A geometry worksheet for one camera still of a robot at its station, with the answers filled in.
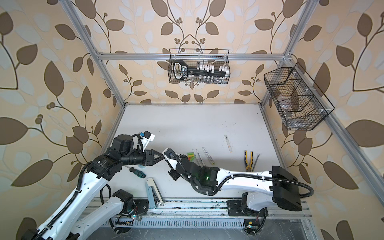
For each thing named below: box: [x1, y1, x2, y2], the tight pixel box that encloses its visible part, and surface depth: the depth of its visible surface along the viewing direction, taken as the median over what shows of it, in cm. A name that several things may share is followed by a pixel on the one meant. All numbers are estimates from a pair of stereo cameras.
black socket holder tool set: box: [173, 60, 230, 82], surface depth 85 cm
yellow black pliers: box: [244, 150, 254, 172], surface depth 91 cm
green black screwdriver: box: [129, 167, 146, 179], surface depth 85 cm
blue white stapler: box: [145, 178, 165, 209], surface depth 78 cm
